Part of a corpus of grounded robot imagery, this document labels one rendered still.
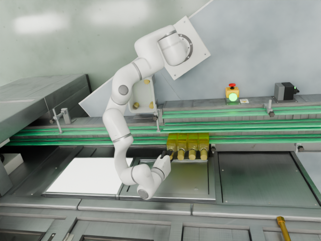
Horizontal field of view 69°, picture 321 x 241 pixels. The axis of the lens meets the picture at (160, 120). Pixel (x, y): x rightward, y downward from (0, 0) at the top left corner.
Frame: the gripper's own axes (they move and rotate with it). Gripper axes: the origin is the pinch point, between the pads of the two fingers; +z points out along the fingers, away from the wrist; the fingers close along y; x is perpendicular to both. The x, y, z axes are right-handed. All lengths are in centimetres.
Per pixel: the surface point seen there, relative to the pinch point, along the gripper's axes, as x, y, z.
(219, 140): -19.9, -2.5, 26.9
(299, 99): -59, 17, 50
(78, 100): 110, 2, 54
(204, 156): -17.5, 1.0, 3.7
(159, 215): -4.2, -14.9, -24.5
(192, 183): -13.0, -12.2, -2.8
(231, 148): -26.2, -12.0, 35.1
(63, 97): 105, 12, 35
